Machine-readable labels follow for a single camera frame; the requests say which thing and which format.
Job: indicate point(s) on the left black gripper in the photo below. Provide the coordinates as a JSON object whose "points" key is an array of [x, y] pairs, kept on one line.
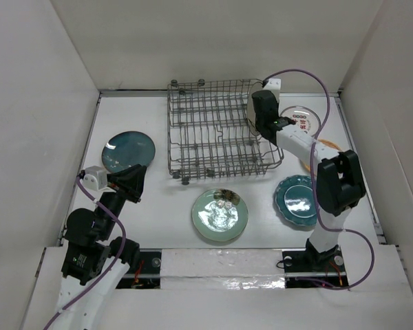
{"points": [[128, 181]]}

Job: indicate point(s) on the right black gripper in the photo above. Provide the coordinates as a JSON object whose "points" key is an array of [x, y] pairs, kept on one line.
{"points": [[276, 102]]}

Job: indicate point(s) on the dark blue round plate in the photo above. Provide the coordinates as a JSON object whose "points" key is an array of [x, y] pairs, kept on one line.
{"points": [[126, 150]]}

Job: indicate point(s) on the white plate red characters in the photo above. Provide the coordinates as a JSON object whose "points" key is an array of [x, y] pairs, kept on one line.
{"points": [[306, 119]]}

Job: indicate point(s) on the orange woven round plate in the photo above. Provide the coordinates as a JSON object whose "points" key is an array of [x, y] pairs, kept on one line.
{"points": [[328, 144]]}

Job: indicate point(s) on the light green floral plate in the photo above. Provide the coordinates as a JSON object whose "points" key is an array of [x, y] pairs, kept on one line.
{"points": [[219, 215]]}

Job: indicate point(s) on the teal scalloped plate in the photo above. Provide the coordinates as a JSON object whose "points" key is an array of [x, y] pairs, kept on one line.
{"points": [[294, 201]]}

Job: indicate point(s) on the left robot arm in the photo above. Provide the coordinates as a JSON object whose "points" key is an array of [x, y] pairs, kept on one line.
{"points": [[98, 251]]}

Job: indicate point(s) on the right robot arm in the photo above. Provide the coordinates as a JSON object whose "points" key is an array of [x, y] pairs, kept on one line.
{"points": [[336, 178]]}

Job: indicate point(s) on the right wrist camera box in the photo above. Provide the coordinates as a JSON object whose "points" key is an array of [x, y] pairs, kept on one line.
{"points": [[272, 84]]}

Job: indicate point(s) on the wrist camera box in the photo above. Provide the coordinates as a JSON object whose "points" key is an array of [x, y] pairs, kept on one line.
{"points": [[272, 84], [94, 178]]}

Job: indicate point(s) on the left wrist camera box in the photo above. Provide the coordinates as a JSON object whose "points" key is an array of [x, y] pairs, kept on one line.
{"points": [[94, 178]]}

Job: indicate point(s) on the grey wire dish rack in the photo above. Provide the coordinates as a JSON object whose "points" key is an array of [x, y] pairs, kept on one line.
{"points": [[209, 135]]}

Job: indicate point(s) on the white foam front rail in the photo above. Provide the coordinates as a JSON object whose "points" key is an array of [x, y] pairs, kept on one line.
{"points": [[221, 269]]}

